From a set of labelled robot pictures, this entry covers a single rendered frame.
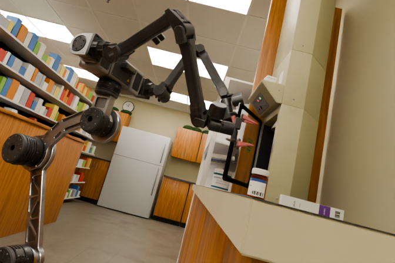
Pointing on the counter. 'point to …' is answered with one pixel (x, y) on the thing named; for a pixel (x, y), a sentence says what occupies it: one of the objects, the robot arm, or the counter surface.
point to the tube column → (309, 13)
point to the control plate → (260, 103)
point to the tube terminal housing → (295, 126)
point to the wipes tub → (217, 182)
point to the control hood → (274, 93)
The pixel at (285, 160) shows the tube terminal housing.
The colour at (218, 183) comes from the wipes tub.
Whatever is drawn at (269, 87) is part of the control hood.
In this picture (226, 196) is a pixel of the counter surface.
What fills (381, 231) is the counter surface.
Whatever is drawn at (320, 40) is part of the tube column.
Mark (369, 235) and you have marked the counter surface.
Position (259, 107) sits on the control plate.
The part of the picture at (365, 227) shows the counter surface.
